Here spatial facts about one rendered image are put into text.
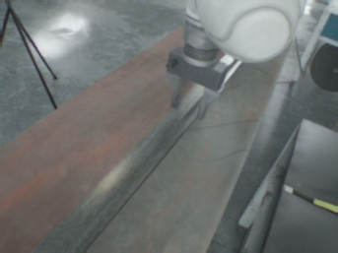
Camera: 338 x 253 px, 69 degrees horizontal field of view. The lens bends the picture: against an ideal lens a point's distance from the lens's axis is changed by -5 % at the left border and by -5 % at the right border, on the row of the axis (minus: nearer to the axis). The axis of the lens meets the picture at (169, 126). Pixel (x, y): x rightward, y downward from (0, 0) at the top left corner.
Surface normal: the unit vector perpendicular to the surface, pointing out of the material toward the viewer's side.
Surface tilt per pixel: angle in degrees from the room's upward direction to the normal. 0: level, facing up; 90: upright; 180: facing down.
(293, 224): 0
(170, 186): 0
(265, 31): 96
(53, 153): 0
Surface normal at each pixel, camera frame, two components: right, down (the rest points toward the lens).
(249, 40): -0.02, 0.75
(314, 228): 0.12, -0.72
